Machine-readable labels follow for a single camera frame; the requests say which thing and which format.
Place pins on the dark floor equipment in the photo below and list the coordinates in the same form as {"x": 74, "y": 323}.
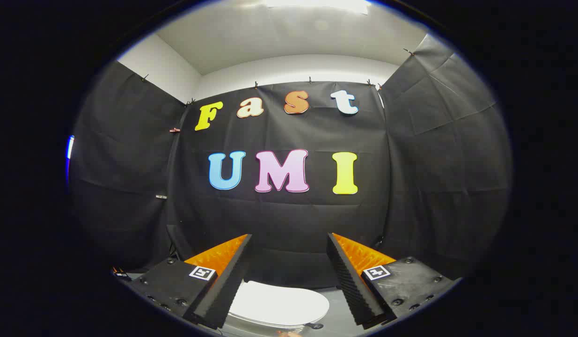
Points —
{"x": 121, "y": 274}

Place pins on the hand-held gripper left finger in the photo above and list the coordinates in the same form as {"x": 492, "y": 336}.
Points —
{"x": 228, "y": 290}

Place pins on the black backdrop cloth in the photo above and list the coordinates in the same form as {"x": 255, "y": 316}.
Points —
{"x": 288, "y": 220}

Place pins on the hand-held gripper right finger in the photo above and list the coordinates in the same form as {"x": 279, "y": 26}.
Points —
{"x": 352, "y": 290}

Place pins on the white toilet seat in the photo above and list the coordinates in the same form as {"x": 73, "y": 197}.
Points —
{"x": 270, "y": 325}

